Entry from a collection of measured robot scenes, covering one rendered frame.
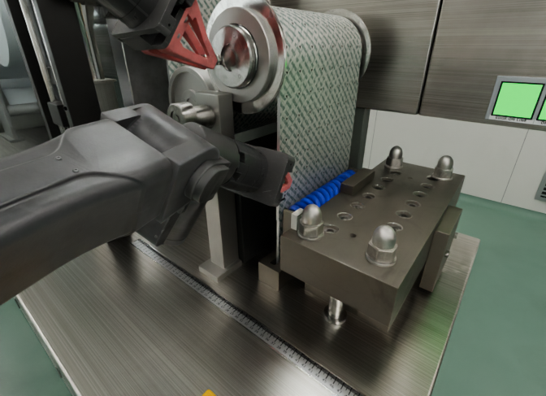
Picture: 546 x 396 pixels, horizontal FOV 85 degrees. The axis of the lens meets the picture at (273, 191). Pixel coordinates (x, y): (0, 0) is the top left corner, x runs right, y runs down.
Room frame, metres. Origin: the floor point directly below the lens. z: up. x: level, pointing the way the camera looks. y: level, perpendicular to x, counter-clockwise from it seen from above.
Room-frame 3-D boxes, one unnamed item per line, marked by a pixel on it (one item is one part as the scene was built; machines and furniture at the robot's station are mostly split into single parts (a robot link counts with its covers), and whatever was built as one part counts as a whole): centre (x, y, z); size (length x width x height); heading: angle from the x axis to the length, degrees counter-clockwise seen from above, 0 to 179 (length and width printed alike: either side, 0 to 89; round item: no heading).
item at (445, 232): (0.40, -0.28, 0.96); 0.10 x 0.03 x 0.11; 141
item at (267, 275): (0.49, -0.08, 0.92); 0.28 x 0.04 x 0.04; 141
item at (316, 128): (0.49, -0.08, 1.11); 0.23 x 0.01 x 0.18; 141
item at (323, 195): (0.48, -0.10, 1.03); 0.21 x 0.04 x 0.03; 141
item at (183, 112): (0.40, 0.12, 1.18); 0.04 x 0.02 x 0.04; 51
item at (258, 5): (0.44, 0.04, 1.25); 0.15 x 0.01 x 0.15; 51
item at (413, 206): (0.45, -0.20, 1.00); 0.40 x 0.16 x 0.06; 141
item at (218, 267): (0.43, 0.10, 1.05); 0.06 x 0.05 x 0.31; 141
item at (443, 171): (0.54, -0.33, 1.05); 0.04 x 0.04 x 0.04
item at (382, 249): (0.30, -0.13, 1.05); 0.04 x 0.04 x 0.04
